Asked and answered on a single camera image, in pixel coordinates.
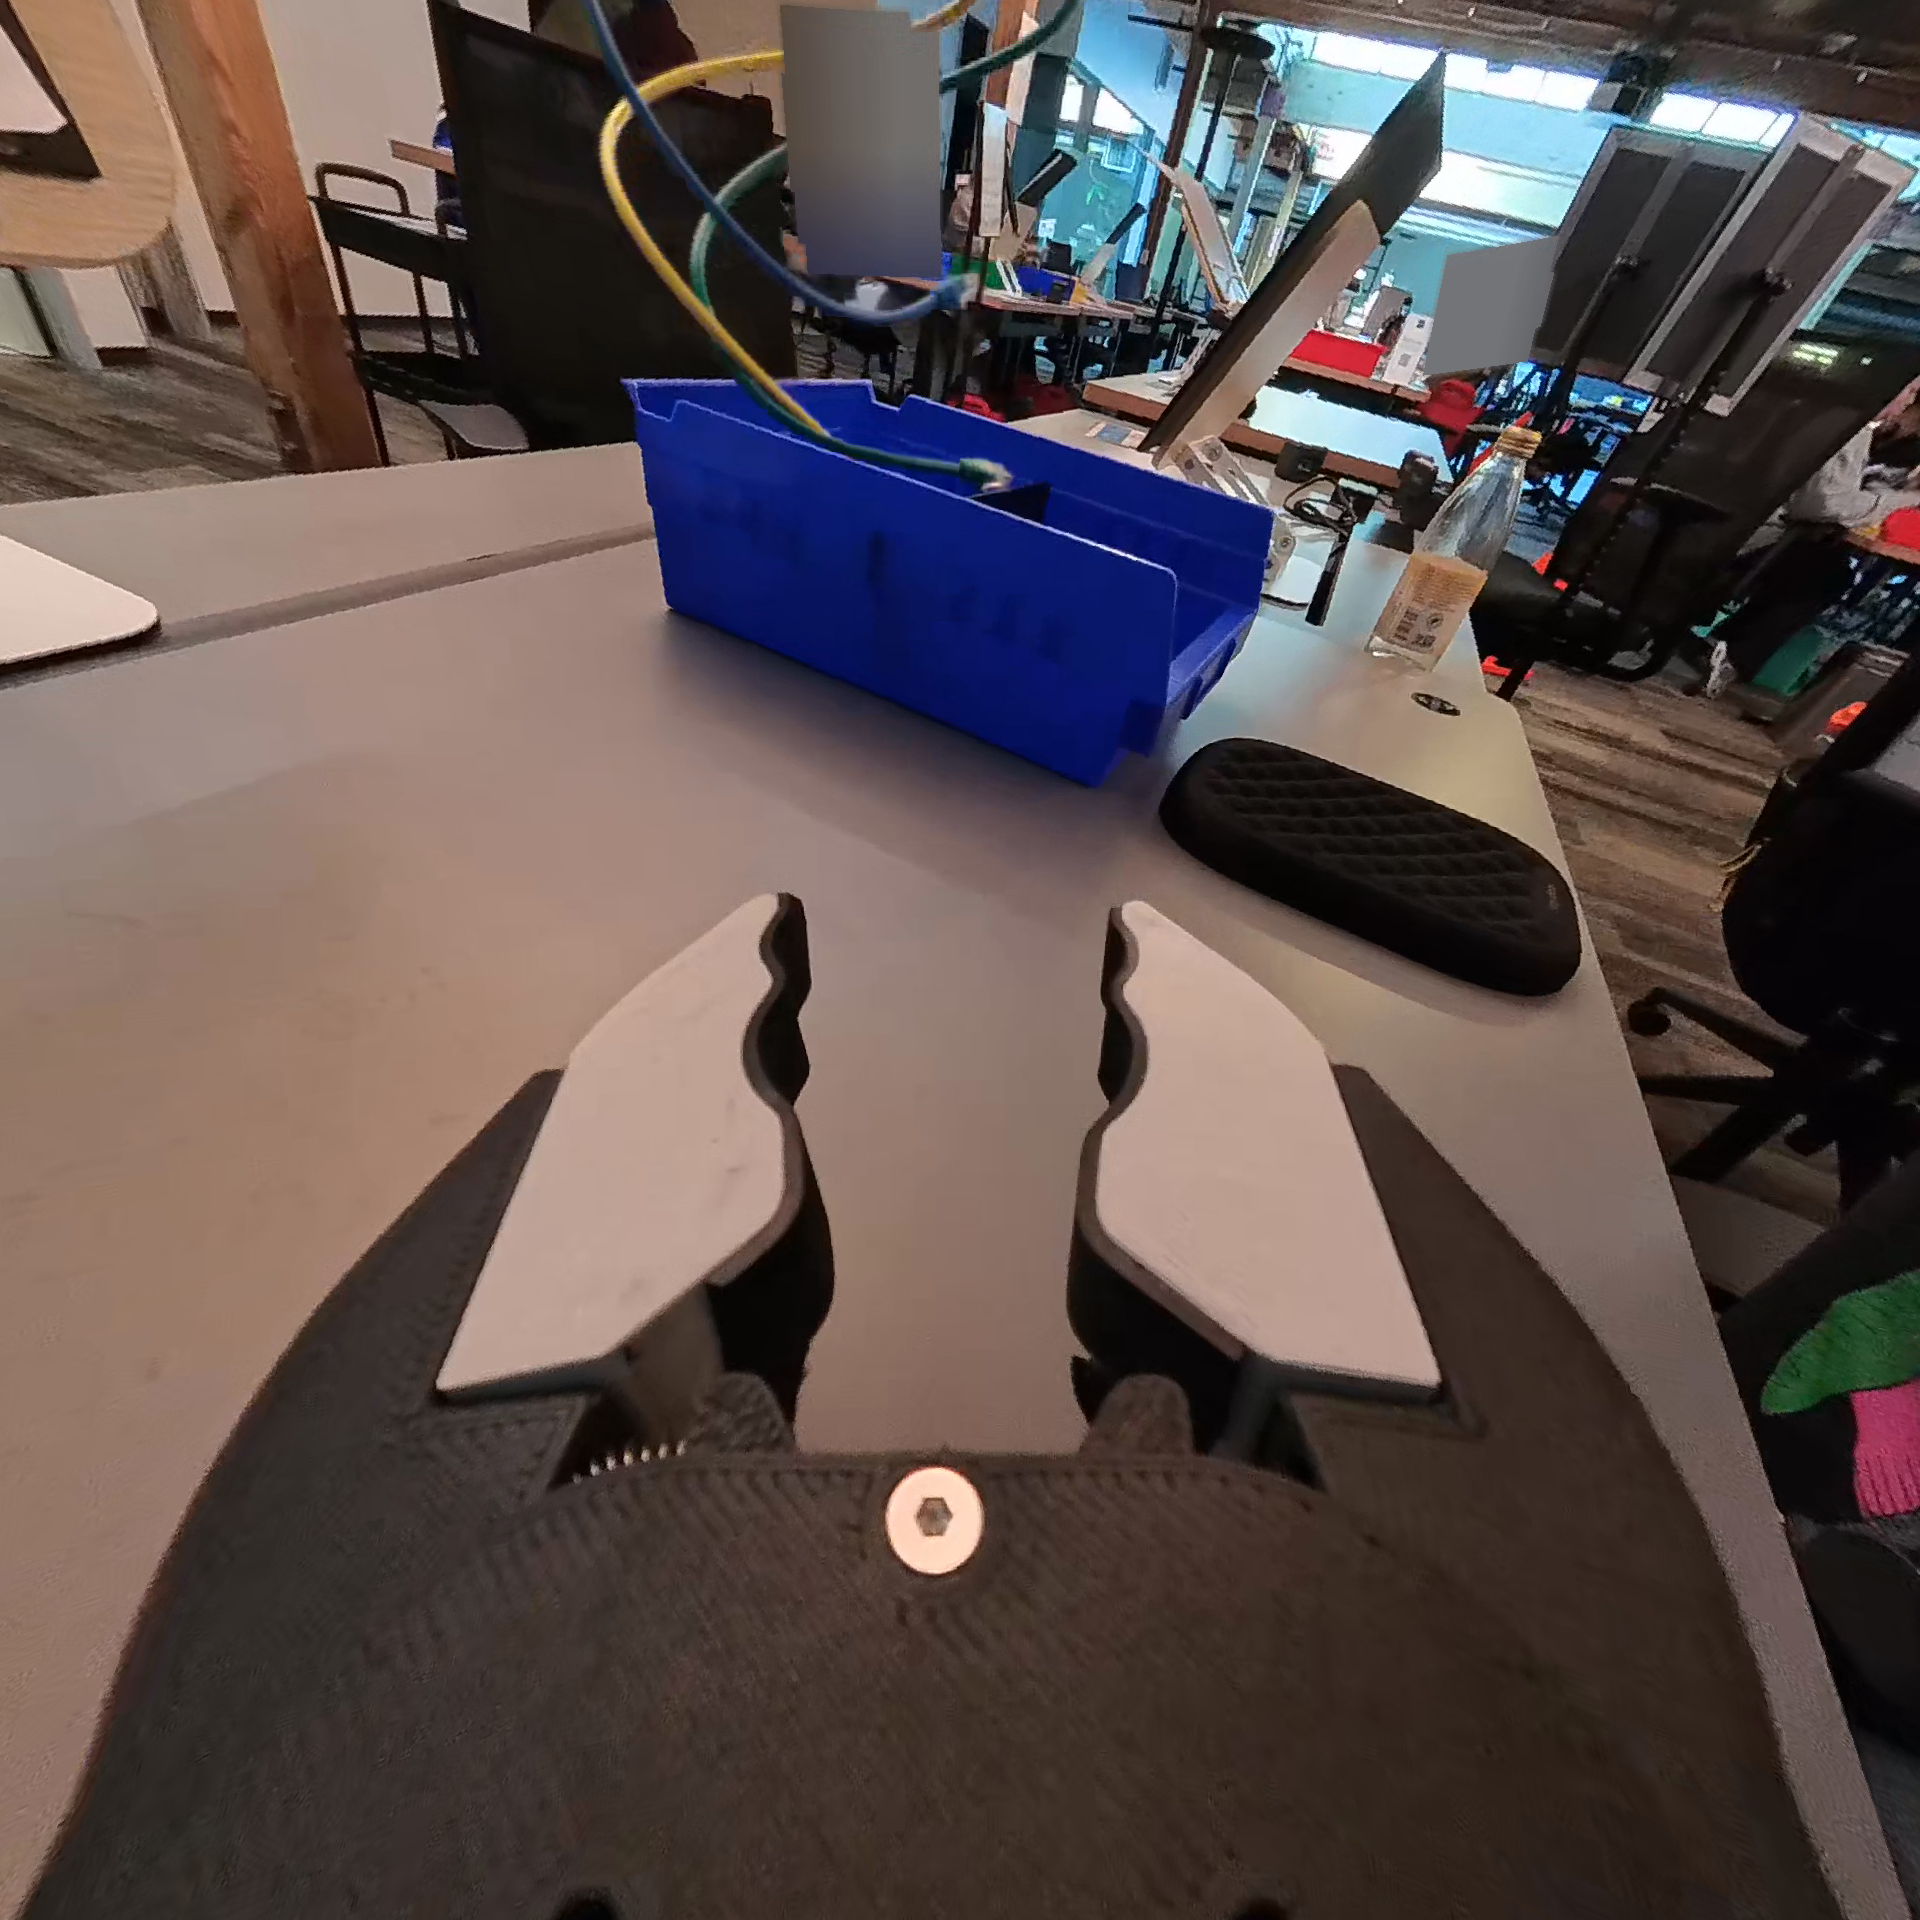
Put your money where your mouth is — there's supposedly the silver folding board stand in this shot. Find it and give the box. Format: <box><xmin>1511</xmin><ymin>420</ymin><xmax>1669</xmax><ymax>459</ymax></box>
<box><xmin>1185</xmin><ymin>434</ymin><xmax>1292</xmax><ymax>586</ymax></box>

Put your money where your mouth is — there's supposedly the black mesh panel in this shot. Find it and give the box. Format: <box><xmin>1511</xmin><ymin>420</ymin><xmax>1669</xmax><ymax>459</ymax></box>
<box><xmin>427</xmin><ymin>0</ymin><xmax>796</xmax><ymax>450</ymax></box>

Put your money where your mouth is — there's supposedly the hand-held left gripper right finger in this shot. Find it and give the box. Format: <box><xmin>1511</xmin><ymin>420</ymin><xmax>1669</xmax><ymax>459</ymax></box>
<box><xmin>1068</xmin><ymin>901</ymin><xmax>1444</xmax><ymax>1409</ymax></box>

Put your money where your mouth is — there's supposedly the black padded wrist rest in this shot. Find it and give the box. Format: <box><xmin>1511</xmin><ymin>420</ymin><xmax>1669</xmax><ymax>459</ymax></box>
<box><xmin>1158</xmin><ymin>738</ymin><xmax>1584</xmax><ymax>997</ymax></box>

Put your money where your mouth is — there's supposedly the person's patterned clothing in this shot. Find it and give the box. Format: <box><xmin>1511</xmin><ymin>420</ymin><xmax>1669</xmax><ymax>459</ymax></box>
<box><xmin>1717</xmin><ymin>1275</ymin><xmax>1920</xmax><ymax>1803</ymax></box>

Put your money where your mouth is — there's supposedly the black rolling cart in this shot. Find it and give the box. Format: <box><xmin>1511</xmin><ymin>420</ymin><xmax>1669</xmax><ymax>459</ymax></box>
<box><xmin>309</xmin><ymin>163</ymin><xmax>482</xmax><ymax>452</ymax></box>

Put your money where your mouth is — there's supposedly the wooden post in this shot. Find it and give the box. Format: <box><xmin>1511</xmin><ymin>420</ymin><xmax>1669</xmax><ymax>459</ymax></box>
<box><xmin>143</xmin><ymin>0</ymin><xmax>383</xmax><ymax>474</ymax></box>

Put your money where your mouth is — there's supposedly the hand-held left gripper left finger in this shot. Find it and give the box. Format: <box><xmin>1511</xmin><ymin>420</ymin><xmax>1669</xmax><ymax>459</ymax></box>
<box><xmin>433</xmin><ymin>894</ymin><xmax>837</xmax><ymax>1409</ymax></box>

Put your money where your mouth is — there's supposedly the green ethernet cable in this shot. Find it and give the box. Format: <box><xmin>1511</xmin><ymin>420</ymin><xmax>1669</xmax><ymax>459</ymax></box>
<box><xmin>688</xmin><ymin>0</ymin><xmax>1082</xmax><ymax>496</ymax></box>

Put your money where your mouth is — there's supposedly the plastic drink bottle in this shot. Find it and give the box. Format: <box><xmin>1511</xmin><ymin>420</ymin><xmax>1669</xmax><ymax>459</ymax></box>
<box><xmin>1363</xmin><ymin>428</ymin><xmax>1543</xmax><ymax>669</ymax></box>

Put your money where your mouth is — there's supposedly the blue ethernet cable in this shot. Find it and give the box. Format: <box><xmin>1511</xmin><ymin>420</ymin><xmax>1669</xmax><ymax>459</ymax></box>
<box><xmin>582</xmin><ymin>0</ymin><xmax>984</xmax><ymax>324</ymax></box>

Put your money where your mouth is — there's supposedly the black tilted display board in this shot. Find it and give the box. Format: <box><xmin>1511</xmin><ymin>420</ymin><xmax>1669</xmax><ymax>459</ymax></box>
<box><xmin>1147</xmin><ymin>54</ymin><xmax>1449</xmax><ymax>452</ymax></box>

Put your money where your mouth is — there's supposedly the black office chair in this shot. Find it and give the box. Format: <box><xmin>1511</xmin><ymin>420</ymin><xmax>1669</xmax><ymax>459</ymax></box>
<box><xmin>1627</xmin><ymin>757</ymin><xmax>1920</xmax><ymax>1203</ymax></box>

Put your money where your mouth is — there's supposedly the blue plastic bin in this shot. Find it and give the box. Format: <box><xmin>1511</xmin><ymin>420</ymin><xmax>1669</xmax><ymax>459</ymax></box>
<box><xmin>623</xmin><ymin>374</ymin><xmax>1277</xmax><ymax>787</ymax></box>

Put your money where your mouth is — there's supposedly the yellow ethernet cable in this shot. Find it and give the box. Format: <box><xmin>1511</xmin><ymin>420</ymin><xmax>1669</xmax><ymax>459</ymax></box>
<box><xmin>600</xmin><ymin>0</ymin><xmax>977</xmax><ymax>452</ymax></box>

